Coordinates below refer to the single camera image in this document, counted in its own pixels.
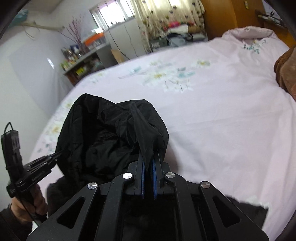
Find black hooded jacket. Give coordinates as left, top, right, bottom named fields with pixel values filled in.
left=47, top=94, right=268, bottom=240

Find pile of clothes by curtain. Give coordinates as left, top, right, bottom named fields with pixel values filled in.
left=162, top=21, right=208, bottom=43

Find person's left hand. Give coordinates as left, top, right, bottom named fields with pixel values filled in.
left=11, top=184, right=48, bottom=225

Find pink floral bed sheet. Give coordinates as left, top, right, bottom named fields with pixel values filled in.
left=30, top=26, right=295, bottom=240

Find cluttered wooden shelf unit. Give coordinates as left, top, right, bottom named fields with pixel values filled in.
left=63, top=43, right=118, bottom=86

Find orange-lidded clear box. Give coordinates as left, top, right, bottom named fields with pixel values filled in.
left=83, top=33, right=106, bottom=48

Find purple dried flower branches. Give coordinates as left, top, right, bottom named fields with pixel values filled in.
left=58, top=15, right=88, bottom=54

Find heart-patterned curtain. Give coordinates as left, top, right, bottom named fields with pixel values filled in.
left=131, top=1, right=205, bottom=53

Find brown plush blanket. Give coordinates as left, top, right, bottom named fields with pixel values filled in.
left=274, top=46, right=296, bottom=100

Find window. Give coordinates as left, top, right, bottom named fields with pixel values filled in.
left=90, top=0, right=134, bottom=31

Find wooden wardrobe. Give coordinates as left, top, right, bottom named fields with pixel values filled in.
left=201, top=0, right=264, bottom=40

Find wooden headboard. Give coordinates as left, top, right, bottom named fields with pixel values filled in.
left=255, top=10, right=295, bottom=48

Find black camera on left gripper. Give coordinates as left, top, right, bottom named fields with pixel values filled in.
left=1, top=122, right=25, bottom=183

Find teal wall picture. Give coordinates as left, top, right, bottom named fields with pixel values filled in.
left=9, top=9, right=29, bottom=28

